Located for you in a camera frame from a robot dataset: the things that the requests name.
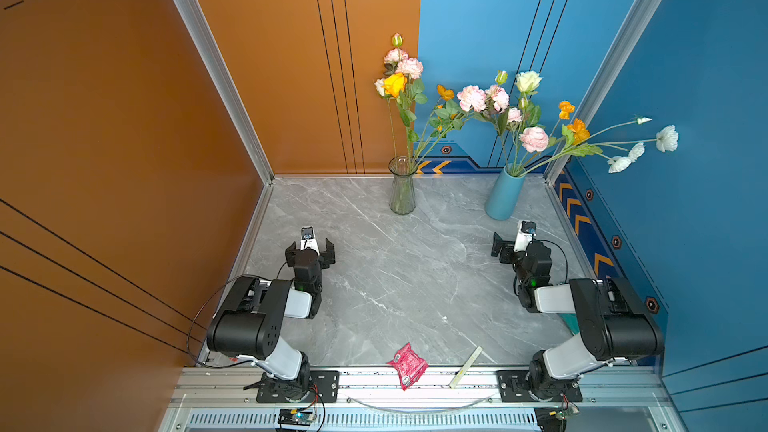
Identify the teal ceramic vase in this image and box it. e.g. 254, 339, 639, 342
485, 165, 525, 221

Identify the pink ranunculus stem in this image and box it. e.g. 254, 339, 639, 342
505, 105, 550, 177

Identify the clear glass vase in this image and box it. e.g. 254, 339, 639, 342
389, 155, 416, 215

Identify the yellow orange poppy stem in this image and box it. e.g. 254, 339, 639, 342
523, 102, 603, 176

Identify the cream white rose stem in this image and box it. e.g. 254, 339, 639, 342
509, 70, 544, 175

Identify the yellow rose pink spray stem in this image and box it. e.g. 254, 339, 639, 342
382, 33, 427, 168

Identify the white pink bud stem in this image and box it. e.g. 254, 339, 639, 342
374, 78, 398, 157

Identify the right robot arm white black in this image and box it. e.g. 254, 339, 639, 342
491, 231, 664, 403

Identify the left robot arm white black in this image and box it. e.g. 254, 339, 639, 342
206, 228, 338, 403

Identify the green rubber glove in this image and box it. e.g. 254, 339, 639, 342
561, 313, 580, 335

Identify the pale wooden stick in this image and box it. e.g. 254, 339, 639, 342
449, 346, 483, 389

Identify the pink snack packet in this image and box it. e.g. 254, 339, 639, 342
388, 343, 428, 391

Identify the left green circuit board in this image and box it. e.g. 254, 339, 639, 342
276, 409, 320, 431

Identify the right circuit board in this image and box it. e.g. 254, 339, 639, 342
534, 405, 580, 432

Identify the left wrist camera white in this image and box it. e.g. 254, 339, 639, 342
299, 226, 320, 254

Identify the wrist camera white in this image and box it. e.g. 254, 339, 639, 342
513, 220, 536, 252
299, 226, 320, 254

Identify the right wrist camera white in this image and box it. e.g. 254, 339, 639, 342
513, 220, 536, 252

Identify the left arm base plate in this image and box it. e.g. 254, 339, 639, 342
256, 369, 340, 404

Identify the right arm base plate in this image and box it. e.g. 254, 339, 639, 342
496, 369, 583, 403

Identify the aluminium front rail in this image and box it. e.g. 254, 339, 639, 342
159, 366, 686, 431

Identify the left aluminium corner post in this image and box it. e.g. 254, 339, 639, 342
173, 0, 275, 186

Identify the aluminium corner post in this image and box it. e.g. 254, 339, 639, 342
173, 0, 275, 186
543, 0, 692, 187

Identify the right aluminium corner post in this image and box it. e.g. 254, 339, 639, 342
543, 0, 692, 187

